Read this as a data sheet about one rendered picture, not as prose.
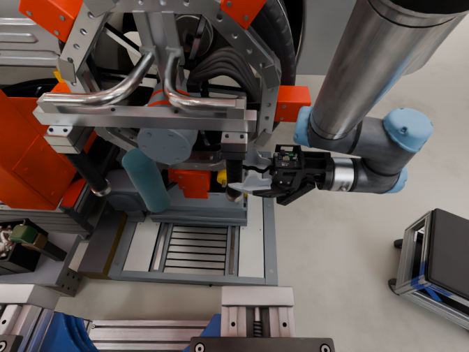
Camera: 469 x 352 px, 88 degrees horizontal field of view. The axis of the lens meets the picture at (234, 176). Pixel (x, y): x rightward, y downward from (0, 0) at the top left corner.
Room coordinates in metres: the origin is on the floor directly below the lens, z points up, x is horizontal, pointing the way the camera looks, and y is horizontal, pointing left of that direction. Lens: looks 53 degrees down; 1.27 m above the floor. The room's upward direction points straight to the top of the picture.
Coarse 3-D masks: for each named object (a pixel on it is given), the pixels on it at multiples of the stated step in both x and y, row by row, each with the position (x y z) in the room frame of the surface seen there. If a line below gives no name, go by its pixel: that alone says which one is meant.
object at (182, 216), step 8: (152, 216) 0.58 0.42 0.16; (160, 216) 0.58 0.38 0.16; (168, 216) 0.58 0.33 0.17; (176, 216) 0.58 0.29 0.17; (184, 216) 0.58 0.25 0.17; (192, 216) 0.59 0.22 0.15; (200, 216) 0.59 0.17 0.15; (208, 216) 0.59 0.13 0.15; (216, 216) 0.59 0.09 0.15; (224, 216) 0.59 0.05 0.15; (232, 216) 0.59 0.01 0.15; (240, 216) 0.59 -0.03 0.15; (216, 224) 0.56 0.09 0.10; (224, 224) 0.56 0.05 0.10; (232, 224) 0.56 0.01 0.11; (240, 224) 0.56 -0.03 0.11
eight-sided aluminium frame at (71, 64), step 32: (96, 0) 0.55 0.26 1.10; (128, 0) 0.55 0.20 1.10; (160, 0) 0.55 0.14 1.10; (192, 0) 0.54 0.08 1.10; (96, 32) 0.56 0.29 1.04; (224, 32) 0.54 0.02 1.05; (64, 64) 0.56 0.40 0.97; (256, 64) 0.54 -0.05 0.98; (96, 128) 0.56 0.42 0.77; (128, 128) 0.61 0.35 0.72; (192, 160) 0.56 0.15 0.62; (224, 160) 0.54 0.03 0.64
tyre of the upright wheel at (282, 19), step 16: (272, 0) 0.63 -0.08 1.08; (256, 16) 0.62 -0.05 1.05; (272, 16) 0.62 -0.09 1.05; (256, 32) 0.62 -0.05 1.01; (272, 32) 0.62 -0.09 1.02; (288, 32) 0.63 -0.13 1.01; (272, 48) 0.62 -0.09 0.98; (288, 48) 0.62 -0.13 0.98; (288, 64) 0.61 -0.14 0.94; (288, 80) 0.61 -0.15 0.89; (272, 128) 0.62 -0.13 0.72
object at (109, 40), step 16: (112, 16) 0.73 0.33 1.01; (112, 32) 0.66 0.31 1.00; (96, 48) 0.65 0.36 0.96; (112, 48) 0.77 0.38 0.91; (128, 48) 0.66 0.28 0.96; (192, 48) 0.65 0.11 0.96; (96, 64) 0.65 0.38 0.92; (112, 64) 0.74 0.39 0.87; (128, 64) 0.84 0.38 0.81; (96, 80) 0.64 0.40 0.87; (112, 80) 0.66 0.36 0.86; (144, 80) 0.66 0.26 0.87; (160, 80) 0.66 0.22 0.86; (208, 80) 0.65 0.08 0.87; (128, 96) 0.73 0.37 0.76; (144, 96) 0.79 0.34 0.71; (208, 96) 0.66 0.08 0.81; (240, 96) 0.84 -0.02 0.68; (208, 144) 0.64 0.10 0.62
